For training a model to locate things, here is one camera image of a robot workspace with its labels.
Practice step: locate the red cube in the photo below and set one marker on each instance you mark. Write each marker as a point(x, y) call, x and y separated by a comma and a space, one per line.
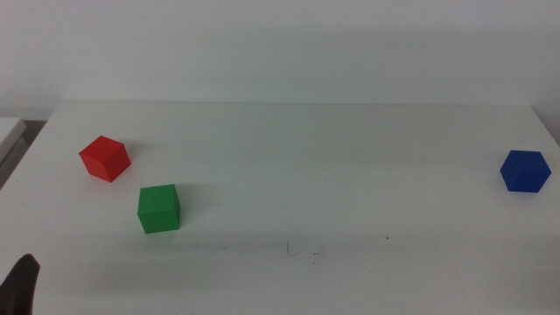
point(105, 159)

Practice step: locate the green cube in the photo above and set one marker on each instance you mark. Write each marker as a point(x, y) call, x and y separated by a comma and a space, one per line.
point(158, 210)

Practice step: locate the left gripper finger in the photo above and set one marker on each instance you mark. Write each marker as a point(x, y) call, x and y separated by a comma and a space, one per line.
point(19, 289)

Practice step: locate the blue cube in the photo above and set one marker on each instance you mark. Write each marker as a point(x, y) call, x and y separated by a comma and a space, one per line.
point(525, 171)

